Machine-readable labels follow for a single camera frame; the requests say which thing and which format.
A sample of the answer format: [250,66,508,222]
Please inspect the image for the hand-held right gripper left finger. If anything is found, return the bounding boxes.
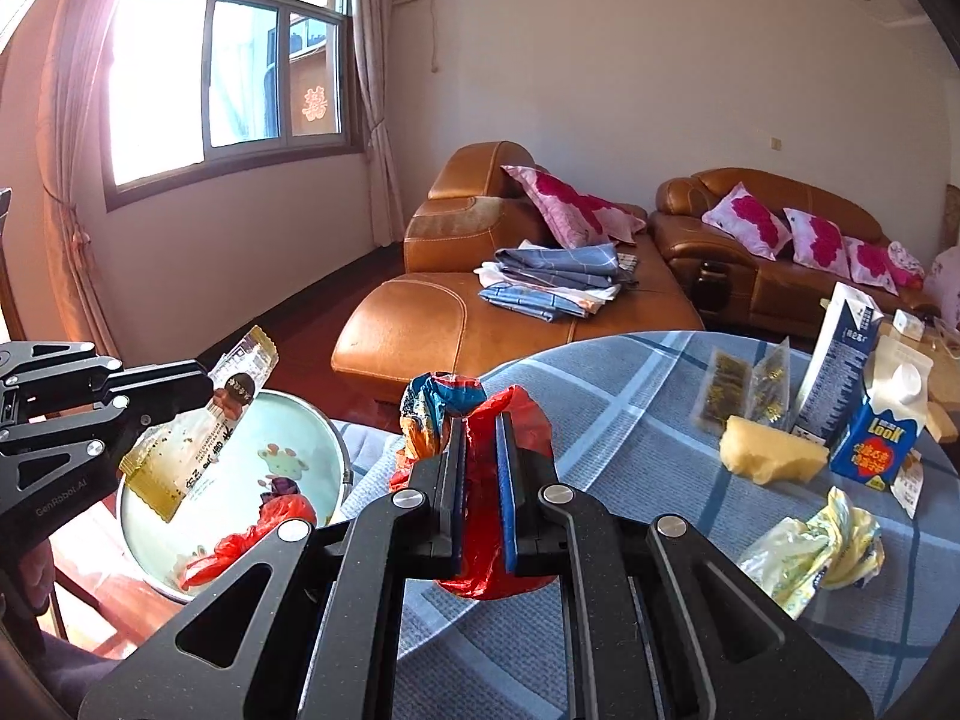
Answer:
[79,414,470,720]

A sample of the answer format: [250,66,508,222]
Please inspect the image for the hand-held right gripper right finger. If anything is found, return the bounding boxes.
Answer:
[493,412,875,720]

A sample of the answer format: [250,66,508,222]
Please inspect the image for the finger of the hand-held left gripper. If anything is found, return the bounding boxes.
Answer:
[0,341,215,421]
[0,386,216,541]

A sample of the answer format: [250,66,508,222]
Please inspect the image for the red plastic bag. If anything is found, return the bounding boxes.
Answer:
[441,386,560,602]
[178,496,320,590]

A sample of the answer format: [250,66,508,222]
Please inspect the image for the clear yellow-edged snack packet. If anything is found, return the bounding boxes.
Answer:
[120,325,280,522]

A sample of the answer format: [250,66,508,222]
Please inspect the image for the blue orange wrapper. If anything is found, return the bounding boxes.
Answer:
[390,371,488,492]

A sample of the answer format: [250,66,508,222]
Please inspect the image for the pale enamel basin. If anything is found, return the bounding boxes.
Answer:
[116,388,352,605]

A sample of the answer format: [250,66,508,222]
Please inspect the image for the person's dark blue clothing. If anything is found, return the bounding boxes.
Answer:
[30,626,158,720]

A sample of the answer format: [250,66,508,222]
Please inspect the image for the blue plaid tablecloth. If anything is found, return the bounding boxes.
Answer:
[330,330,960,720]

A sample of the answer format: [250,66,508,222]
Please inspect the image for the window curtain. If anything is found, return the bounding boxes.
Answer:
[0,0,143,361]
[349,0,410,248]

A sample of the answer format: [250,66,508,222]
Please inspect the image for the brown leather chaise sofa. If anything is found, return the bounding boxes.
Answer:
[330,141,706,406]

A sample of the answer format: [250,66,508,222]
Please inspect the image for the folded blue plaid bedsheets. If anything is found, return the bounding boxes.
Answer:
[476,240,638,323]

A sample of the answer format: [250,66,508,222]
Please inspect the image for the clear gold snack wrappers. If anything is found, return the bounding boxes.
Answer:
[701,349,751,432]

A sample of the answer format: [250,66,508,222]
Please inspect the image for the yellow sponge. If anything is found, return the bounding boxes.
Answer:
[720,416,830,485]

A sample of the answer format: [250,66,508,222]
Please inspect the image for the sliding window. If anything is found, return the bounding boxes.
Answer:
[101,0,353,200]

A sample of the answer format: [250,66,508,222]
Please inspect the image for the clear packet green contents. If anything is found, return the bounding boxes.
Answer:
[750,337,792,428]

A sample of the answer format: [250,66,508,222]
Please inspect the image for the pink floral pillow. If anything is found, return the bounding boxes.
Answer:
[844,236,901,295]
[782,208,852,278]
[701,181,794,262]
[501,163,647,248]

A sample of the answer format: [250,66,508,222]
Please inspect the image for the yellow white crumpled wrapper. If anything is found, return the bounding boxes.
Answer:
[739,487,886,601]

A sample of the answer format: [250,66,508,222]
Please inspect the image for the dark blue tall carton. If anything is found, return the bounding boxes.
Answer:
[791,281,886,447]

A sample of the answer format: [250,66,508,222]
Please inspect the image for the blue white milk carton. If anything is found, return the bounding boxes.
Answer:
[831,334,935,492]

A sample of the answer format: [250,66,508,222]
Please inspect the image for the small white packet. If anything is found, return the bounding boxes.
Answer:
[892,450,925,517]

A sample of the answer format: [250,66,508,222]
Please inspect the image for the wooden glass-top coffee table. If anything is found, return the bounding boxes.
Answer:
[877,311,960,443]

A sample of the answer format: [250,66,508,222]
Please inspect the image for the pink cloth bundle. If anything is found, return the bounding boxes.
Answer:
[887,241,927,290]

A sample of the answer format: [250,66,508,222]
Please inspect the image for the pink cloth covered furniture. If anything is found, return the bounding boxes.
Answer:
[922,244,960,308]

